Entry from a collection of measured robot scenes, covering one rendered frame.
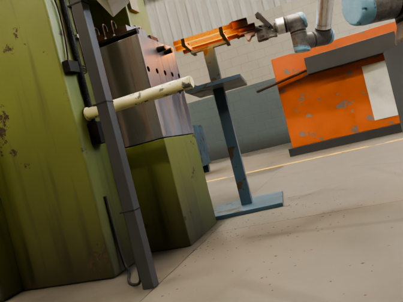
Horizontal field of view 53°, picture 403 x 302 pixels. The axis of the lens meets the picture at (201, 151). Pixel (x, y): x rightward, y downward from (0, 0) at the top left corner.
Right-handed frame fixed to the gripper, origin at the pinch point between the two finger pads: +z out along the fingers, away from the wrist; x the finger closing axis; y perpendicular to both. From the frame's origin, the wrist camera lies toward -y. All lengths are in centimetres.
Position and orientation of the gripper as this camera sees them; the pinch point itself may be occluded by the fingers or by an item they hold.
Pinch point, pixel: (241, 33)
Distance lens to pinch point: 246.1
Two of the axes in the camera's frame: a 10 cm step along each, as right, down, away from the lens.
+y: 2.3, 9.7, 0.1
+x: 1.9, -0.6, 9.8
